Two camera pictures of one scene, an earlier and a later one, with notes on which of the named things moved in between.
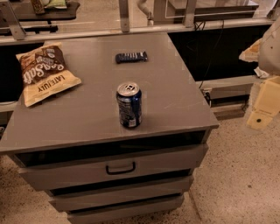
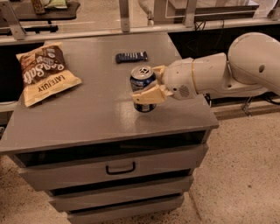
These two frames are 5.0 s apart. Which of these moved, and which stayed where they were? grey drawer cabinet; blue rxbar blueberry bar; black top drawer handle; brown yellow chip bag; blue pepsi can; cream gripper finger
Moved: blue pepsi can; cream gripper finger
Stayed: black top drawer handle; blue rxbar blueberry bar; grey drawer cabinet; brown yellow chip bag
